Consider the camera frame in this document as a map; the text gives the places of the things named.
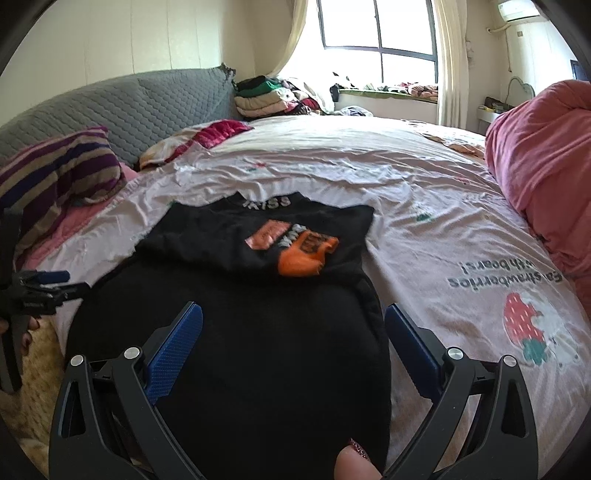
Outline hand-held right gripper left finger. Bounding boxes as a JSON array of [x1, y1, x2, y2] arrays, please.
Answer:
[[48, 302, 204, 480]]

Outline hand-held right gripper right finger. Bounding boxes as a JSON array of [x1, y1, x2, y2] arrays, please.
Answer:
[[385, 303, 539, 480]]

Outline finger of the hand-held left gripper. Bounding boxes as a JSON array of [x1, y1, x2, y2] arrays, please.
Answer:
[[39, 281, 92, 303], [16, 271, 71, 287]]

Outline black printed t-shirt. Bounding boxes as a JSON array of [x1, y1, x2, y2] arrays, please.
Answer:
[[65, 191, 393, 480]]

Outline clothes on window sill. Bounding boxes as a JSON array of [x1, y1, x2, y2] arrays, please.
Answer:
[[332, 71, 439, 100]]

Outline pile of folded clothes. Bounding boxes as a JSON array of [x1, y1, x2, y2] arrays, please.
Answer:
[[233, 76, 333, 118]]

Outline person's left hand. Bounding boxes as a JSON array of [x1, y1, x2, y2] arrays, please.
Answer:
[[0, 318, 43, 347]]

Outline person's right hand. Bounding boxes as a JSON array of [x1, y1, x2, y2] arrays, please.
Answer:
[[333, 438, 384, 480]]

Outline purple striped pillow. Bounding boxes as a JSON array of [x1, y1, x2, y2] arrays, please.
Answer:
[[0, 127, 125, 268]]

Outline fluffy cream rug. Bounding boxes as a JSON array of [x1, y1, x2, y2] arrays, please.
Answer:
[[0, 323, 68, 462]]

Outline grey quilted headboard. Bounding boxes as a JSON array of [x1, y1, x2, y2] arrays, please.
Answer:
[[0, 65, 241, 169]]

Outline pink cream pillow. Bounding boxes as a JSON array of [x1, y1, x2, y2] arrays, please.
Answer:
[[139, 119, 254, 171]]

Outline pink duvet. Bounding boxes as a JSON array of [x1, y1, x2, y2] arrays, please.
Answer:
[[485, 79, 591, 296]]

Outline white side table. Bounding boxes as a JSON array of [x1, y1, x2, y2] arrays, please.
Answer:
[[478, 97, 513, 134]]

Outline cream curtain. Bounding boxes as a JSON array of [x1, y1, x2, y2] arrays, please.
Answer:
[[268, 0, 319, 79], [431, 0, 472, 125]]

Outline black framed window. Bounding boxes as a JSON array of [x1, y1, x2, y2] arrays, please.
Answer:
[[316, 0, 439, 90]]

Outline white air conditioner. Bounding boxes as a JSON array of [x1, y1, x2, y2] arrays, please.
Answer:
[[496, 0, 543, 24]]

